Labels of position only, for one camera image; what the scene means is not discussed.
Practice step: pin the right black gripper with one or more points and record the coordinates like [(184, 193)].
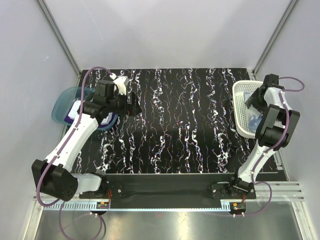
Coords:
[(252, 101)]

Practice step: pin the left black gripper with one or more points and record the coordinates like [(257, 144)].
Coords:
[(133, 109)]

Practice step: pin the blue-edged white towel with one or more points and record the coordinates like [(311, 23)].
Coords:
[(254, 118)]

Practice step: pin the light blue towel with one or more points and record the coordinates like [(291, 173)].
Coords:
[(75, 110)]

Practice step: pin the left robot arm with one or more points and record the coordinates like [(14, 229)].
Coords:
[(52, 176)]

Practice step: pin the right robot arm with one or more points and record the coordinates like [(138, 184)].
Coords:
[(273, 133)]

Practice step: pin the white plastic basket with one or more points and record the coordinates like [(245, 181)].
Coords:
[(241, 91)]

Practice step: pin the teal translucent tray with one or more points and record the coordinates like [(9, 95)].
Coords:
[(64, 103)]

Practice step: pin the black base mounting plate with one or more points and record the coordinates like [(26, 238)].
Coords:
[(165, 191)]

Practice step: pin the left connector board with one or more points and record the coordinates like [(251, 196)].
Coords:
[(103, 205)]

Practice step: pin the connector board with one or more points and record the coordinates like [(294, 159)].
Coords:
[(103, 205), (238, 206)]

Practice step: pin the right connector board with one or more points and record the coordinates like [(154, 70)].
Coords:
[(238, 206)]

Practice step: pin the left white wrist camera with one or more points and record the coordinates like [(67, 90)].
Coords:
[(120, 83)]

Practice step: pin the aluminium rail frame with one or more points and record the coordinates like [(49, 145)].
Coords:
[(154, 210)]

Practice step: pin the right aluminium corner post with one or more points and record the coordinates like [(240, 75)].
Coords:
[(275, 34)]

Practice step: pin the aluminium corner post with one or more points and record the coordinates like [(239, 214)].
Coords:
[(275, 34), (58, 35)]

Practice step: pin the left aluminium corner post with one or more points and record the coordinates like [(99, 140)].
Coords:
[(58, 35)]

